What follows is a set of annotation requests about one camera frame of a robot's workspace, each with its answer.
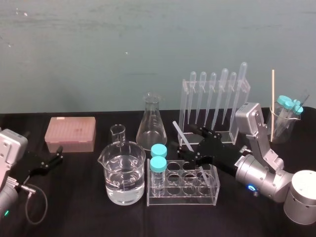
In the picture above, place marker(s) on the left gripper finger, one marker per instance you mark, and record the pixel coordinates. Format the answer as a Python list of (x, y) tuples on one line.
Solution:
[(50, 165), (59, 151)]

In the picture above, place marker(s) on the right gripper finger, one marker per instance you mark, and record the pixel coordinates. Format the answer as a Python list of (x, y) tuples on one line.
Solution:
[(206, 132), (185, 154)]

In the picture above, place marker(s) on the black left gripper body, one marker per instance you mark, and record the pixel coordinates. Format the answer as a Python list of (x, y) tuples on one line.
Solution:
[(32, 165)]

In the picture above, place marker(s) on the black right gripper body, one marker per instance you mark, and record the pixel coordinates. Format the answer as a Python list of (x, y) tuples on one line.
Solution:
[(217, 153)]

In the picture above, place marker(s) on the clear glass stirring rod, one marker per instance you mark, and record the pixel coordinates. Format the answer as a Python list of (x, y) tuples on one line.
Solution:
[(183, 136)]

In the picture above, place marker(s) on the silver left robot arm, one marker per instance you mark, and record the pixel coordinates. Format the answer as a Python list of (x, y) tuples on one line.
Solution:
[(10, 145)]

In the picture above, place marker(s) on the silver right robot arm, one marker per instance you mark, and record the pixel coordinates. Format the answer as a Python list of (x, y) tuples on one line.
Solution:
[(261, 170)]

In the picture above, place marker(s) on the thin glass rod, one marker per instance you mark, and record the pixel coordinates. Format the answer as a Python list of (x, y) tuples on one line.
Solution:
[(304, 100)]

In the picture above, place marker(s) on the pink pipette tip box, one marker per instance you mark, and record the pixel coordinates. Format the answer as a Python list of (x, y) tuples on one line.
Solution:
[(70, 134)]

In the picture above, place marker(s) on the clear acrylic pipette stand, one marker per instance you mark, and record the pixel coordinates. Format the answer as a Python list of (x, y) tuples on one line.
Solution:
[(232, 133)]

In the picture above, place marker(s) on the clear tube with teal cap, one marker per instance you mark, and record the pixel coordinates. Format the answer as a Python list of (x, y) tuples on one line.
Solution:
[(283, 101), (159, 150), (298, 107), (158, 172)]

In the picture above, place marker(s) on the clear acrylic tube rack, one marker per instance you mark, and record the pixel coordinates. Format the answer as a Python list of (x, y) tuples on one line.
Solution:
[(192, 187)]

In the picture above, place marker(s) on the clear glass conical flask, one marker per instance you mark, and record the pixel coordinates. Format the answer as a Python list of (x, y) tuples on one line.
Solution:
[(151, 128)]

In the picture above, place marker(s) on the black table cloth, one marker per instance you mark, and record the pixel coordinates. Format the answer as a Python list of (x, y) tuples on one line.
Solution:
[(74, 212)]

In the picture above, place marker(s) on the small empty glass beaker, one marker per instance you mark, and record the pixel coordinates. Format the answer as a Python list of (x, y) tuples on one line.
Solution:
[(118, 134)]

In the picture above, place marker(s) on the large glass beaker with water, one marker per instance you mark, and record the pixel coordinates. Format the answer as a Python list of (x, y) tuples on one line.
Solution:
[(123, 177)]

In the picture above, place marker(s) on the glass beaker holding tools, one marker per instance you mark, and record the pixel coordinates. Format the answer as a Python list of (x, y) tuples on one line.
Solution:
[(284, 130)]

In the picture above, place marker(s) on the long clear plastic transfer pipette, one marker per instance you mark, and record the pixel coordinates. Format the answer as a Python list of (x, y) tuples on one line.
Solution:
[(243, 71)]

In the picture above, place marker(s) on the thin wooden stick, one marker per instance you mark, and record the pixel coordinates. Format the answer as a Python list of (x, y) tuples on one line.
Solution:
[(272, 98)]

